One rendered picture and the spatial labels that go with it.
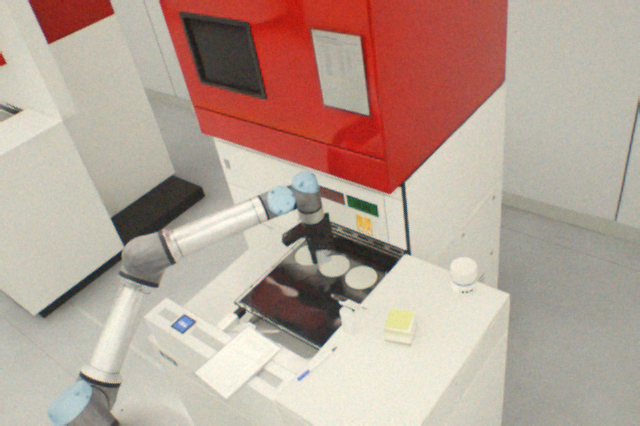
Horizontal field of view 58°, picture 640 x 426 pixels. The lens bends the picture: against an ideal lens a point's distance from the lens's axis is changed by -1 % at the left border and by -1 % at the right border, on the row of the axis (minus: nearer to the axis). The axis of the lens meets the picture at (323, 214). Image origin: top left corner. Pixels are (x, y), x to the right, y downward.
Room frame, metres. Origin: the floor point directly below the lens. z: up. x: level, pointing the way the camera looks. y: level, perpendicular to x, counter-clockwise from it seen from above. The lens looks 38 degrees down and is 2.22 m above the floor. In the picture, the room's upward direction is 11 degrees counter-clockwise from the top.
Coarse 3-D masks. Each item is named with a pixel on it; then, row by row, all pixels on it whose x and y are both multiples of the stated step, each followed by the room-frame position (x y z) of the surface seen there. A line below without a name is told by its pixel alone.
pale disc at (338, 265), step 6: (336, 258) 1.44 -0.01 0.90; (342, 258) 1.44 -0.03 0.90; (324, 264) 1.43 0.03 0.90; (330, 264) 1.42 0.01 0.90; (336, 264) 1.41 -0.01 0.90; (342, 264) 1.41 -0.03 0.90; (348, 264) 1.40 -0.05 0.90; (324, 270) 1.40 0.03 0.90; (330, 270) 1.39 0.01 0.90; (336, 270) 1.39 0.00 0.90; (342, 270) 1.38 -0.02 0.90
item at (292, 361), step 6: (240, 324) 1.25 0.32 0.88; (234, 330) 1.23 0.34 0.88; (276, 342) 1.15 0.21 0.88; (282, 354) 1.10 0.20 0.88; (288, 354) 1.10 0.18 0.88; (294, 354) 1.10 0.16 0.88; (276, 360) 1.09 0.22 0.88; (282, 360) 1.08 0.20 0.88; (288, 360) 1.08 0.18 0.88; (294, 360) 1.07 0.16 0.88; (300, 360) 1.07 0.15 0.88; (288, 366) 1.06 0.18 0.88; (294, 366) 1.05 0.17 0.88; (294, 372) 1.03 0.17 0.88
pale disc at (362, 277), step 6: (354, 270) 1.37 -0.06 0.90; (360, 270) 1.36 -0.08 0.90; (366, 270) 1.36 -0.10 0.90; (372, 270) 1.35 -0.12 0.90; (348, 276) 1.35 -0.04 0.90; (354, 276) 1.34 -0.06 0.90; (360, 276) 1.34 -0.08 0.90; (366, 276) 1.33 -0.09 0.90; (372, 276) 1.33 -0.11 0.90; (348, 282) 1.32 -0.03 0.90; (354, 282) 1.32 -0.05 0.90; (360, 282) 1.31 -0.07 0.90; (366, 282) 1.31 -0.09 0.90; (372, 282) 1.30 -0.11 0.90; (360, 288) 1.29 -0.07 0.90
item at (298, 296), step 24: (288, 264) 1.46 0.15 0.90; (360, 264) 1.39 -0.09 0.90; (264, 288) 1.37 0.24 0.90; (288, 288) 1.35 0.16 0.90; (312, 288) 1.33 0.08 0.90; (336, 288) 1.31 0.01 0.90; (264, 312) 1.26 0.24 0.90; (288, 312) 1.25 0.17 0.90; (312, 312) 1.23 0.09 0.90; (336, 312) 1.21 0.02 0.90; (312, 336) 1.13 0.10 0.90
